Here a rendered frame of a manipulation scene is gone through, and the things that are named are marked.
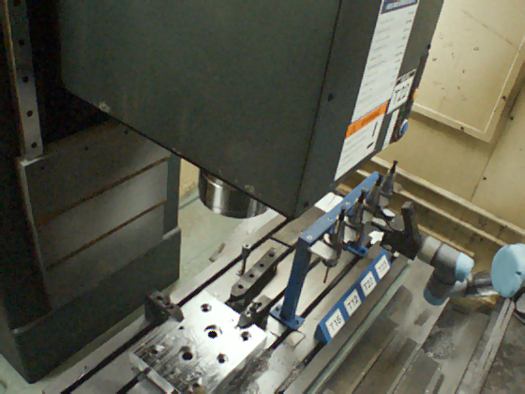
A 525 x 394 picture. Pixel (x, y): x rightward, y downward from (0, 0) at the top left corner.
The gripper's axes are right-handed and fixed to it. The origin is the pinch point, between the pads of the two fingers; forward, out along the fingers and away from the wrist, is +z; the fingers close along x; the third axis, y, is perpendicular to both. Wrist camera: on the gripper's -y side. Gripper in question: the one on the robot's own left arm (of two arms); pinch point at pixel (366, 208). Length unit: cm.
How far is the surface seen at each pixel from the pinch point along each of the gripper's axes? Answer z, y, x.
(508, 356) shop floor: -79, 117, 109
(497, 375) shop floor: -77, 117, 91
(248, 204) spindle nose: 6, -28, -57
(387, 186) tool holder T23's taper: -1.6, -5.1, 9.0
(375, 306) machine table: -14.8, 32.6, -0.1
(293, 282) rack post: 4.0, 13.6, -28.9
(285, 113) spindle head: -3, -53, -65
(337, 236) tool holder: -2.1, -4.5, -23.8
